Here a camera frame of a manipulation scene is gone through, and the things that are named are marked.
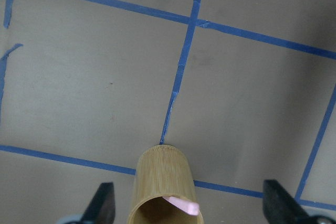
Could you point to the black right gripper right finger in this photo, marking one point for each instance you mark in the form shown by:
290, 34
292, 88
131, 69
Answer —
279, 206

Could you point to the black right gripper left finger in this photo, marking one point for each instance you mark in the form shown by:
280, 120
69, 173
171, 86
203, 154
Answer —
102, 206

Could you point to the pink chopstick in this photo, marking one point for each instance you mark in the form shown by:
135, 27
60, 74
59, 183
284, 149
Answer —
188, 207

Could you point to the bamboo chopstick holder cup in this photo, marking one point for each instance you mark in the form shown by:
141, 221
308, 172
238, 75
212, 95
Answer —
163, 170

